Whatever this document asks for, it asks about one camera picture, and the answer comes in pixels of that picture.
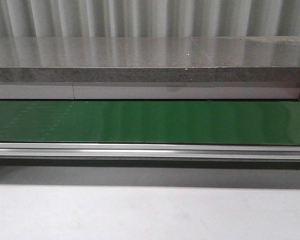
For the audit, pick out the grey stone counter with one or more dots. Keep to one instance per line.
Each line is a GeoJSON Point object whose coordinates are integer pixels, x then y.
{"type": "Point", "coordinates": [150, 68]}

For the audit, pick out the green conveyor belt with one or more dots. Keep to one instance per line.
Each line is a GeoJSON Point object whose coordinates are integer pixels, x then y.
{"type": "Point", "coordinates": [139, 121]}

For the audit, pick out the white pleated curtain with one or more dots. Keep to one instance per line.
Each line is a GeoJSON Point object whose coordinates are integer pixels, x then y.
{"type": "Point", "coordinates": [149, 18]}

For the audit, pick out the aluminium conveyor frame rail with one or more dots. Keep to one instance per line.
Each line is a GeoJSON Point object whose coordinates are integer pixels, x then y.
{"type": "Point", "coordinates": [139, 152]}

